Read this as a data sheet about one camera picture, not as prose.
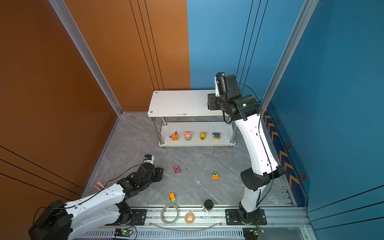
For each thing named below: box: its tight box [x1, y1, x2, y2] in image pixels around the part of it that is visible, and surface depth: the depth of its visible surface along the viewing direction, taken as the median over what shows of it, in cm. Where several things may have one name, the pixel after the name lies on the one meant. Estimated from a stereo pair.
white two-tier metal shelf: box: [147, 90, 237, 150], surface depth 96 cm
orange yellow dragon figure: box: [169, 131, 179, 142], surface depth 93 cm
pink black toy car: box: [173, 165, 181, 176], surface depth 89 cm
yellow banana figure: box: [200, 132, 208, 140], surface depth 96 cm
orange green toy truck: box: [169, 192, 177, 204], surface depth 79 cm
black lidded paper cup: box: [204, 199, 214, 214], surface depth 70 cm
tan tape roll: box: [184, 211, 195, 224], surface depth 76 cm
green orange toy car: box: [209, 171, 220, 180], surface depth 87 cm
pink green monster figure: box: [184, 132, 192, 141], surface depth 95 cm
